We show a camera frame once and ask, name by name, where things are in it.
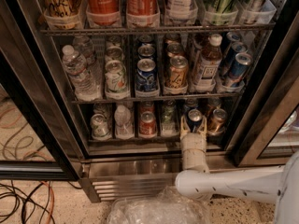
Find clear plastic bag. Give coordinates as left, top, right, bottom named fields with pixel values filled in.
left=107, top=187, right=211, bottom=224

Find white labelled bottle top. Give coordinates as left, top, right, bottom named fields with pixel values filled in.
left=165, top=0, right=194, bottom=20

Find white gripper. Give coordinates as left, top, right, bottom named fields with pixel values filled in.
left=180, top=115, right=209, bottom=173

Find black cables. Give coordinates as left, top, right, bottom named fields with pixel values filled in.
left=0, top=180, right=82, bottom=224

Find water bottle behind middle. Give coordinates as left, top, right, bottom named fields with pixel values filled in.
left=73, top=35, right=98, bottom=77

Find blue red bull can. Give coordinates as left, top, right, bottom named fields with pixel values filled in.
left=224, top=52, right=252, bottom=87

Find white green can behind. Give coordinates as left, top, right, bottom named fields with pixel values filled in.
left=93, top=104, right=111, bottom=120

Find left glass fridge door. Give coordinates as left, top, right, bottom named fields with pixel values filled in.
left=0, top=0, right=85, bottom=180

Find orange lacroix can middle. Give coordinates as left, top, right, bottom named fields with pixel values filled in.
left=165, top=55, right=189, bottom=89

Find steel fridge base grille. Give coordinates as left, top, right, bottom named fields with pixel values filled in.
left=78, top=152, right=299, bottom=203

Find green can top shelf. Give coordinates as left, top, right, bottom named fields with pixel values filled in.
left=203, top=0, right=237, bottom=25

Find red can behind bottom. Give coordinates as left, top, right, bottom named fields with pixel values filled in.
left=139, top=101, right=155, bottom=114

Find blue pepsi can middle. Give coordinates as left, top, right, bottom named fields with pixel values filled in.
left=135, top=59, right=157, bottom=92

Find water bottle bottom shelf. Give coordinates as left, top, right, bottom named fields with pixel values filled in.
left=114, top=105, right=134, bottom=139

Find green can bottom shelf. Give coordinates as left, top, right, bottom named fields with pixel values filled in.
left=162, top=100, right=176, bottom=132

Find right glass fridge door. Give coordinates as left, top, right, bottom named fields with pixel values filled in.
left=235, top=46, right=299, bottom=167

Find white green can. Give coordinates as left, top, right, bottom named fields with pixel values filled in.
left=105, top=60, right=127, bottom=93
left=91, top=114, right=110, bottom=140
left=93, top=104, right=111, bottom=120
left=105, top=46, right=124, bottom=62

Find yellow lacroix can top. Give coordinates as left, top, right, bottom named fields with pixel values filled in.
left=45, top=0, right=81, bottom=29

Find white green can bottom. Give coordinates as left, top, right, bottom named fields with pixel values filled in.
left=91, top=114, right=110, bottom=140

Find white green can middle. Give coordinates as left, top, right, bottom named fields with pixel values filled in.
left=105, top=60, right=127, bottom=93

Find water bottle middle shelf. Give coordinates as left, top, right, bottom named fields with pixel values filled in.
left=62, top=45, right=101, bottom=102

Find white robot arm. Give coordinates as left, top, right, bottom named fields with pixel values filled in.
left=175, top=117, right=299, bottom=224

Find orange cable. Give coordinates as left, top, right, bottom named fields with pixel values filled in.
left=40, top=180, right=56, bottom=224

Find gold can bottom shelf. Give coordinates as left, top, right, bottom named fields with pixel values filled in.
left=207, top=108, right=227, bottom=135

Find water bottle shelf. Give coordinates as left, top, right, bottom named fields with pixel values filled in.
left=62, top=45, right=101, bottom=102
left=114, top=105, right=134, bottom=139

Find tea bottle white cap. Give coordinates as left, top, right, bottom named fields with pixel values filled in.
left=192, top=34, right=222, bottom=86

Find red coca-cola can bottom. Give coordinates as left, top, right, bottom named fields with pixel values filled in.
left=139, top=111, right=156, bottom=136

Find gold can behind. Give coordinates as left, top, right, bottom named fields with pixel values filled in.
left=205, top=97, right=221, bottom=118

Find blue pepsi can behind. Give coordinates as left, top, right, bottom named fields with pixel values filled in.
left=183, top=98, right=198, bottom=113

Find glass fridge door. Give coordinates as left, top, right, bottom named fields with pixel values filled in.
left=235, top=46, right=299, bottom=167
left=0, top=0, right=85, bottom=180

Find green can shelf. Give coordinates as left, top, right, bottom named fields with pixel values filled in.
left=162, top=100, right=176, bottom=132
left=203, top=0, right=237, bottom=25

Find blue pepsi can bottom shelf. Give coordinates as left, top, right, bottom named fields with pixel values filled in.
left=187, top=108, right=203, bottom=133

